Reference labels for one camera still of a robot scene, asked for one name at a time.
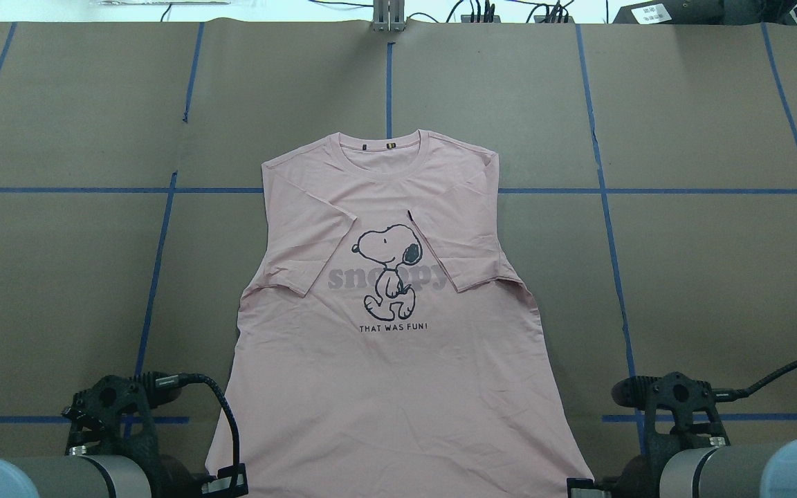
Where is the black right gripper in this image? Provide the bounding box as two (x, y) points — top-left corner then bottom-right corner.
(566, 372), (735, 498)

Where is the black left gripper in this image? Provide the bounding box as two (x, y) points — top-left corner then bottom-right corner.
(62, 373), (249, 497)

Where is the pink Snoopy t-shirt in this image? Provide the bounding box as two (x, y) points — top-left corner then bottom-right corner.
(226, 130), (592, 497)

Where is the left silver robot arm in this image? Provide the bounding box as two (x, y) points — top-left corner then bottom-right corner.
(0, 371), (249, 497)

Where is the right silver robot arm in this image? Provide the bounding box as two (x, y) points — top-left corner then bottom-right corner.
(567, 372), (797, 497)

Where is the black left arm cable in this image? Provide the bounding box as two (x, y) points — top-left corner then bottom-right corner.
(156, 372), (243, 478)

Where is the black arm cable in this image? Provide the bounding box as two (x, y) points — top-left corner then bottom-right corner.
(156, 372), (243, 478)
(713, 344), (797, 403)

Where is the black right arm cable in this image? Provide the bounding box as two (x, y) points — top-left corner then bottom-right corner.
(713, 344), (797, 403)

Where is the aluminium frame post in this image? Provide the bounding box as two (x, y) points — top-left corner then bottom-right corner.
(372, 0), (407, 33)

